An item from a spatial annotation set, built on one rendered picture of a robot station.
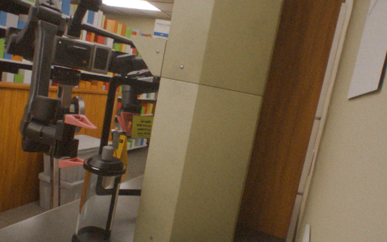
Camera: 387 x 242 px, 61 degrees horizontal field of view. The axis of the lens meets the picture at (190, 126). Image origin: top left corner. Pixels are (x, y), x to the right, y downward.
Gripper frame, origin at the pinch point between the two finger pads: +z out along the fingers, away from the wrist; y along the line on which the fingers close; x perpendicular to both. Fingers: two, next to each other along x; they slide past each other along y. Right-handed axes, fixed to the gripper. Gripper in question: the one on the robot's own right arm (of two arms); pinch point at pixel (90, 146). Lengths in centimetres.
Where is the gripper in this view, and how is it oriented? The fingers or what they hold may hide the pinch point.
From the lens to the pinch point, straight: 89.1
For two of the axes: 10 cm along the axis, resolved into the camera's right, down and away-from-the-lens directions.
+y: 1.9, -9.8, -1.2
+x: 3.6, -0.4, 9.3
